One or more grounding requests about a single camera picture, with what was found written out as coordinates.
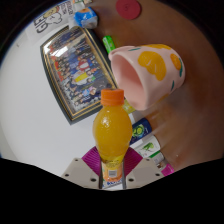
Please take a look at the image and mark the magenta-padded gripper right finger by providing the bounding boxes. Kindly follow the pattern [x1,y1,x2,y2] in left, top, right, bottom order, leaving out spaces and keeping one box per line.
[122,146,165,190]

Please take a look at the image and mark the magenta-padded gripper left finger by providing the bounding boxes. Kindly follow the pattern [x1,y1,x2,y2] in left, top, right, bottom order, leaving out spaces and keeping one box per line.
[60,146,104,190]

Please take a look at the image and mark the orange juice bottle orange cap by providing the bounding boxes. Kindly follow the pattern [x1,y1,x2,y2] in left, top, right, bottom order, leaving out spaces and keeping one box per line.
[92,88,134,188]

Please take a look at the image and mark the framed group photo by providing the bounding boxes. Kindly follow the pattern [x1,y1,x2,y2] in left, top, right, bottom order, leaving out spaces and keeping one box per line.
[39,25,118,125]

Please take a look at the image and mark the pink mug with orange prints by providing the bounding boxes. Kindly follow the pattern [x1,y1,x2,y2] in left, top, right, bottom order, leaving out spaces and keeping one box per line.
[108,43,186,111]

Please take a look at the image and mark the small green packet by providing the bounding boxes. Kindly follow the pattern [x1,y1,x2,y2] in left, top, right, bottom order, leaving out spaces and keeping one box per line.
[102,35,117,55]

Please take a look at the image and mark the flat round red coaster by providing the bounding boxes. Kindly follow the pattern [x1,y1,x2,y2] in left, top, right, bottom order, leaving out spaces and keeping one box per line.
[115,0,142,21]

